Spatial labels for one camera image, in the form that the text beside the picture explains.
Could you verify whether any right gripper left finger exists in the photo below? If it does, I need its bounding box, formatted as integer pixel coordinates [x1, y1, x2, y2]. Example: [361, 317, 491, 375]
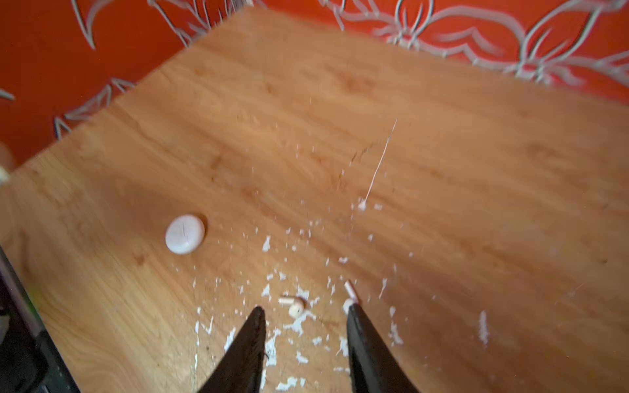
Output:
[198, 306, 266, 393]

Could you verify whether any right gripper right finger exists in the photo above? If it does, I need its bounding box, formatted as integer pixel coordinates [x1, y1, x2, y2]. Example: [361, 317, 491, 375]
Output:
[347, 304, 419, 393]

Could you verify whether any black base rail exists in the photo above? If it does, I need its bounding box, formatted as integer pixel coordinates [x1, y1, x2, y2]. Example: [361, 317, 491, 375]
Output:
[1, 253, 80, 392]

